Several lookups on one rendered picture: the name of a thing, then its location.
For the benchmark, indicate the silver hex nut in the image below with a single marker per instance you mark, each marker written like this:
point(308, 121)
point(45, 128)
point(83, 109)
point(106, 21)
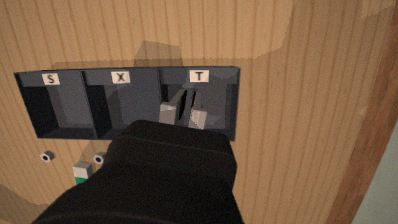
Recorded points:
point(47, 156)
point(99, 157)

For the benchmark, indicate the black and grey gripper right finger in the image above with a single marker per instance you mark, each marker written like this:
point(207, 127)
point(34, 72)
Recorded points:
point(198, 115)

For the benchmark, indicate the green and white eraser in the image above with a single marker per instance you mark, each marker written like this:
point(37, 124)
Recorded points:
point(82, 171)

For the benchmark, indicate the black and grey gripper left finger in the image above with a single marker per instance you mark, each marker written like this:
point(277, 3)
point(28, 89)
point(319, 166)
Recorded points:
point(171, 112)

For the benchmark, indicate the dark grey rack of three bins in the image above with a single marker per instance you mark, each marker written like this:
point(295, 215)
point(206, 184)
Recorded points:
point(116, 97)

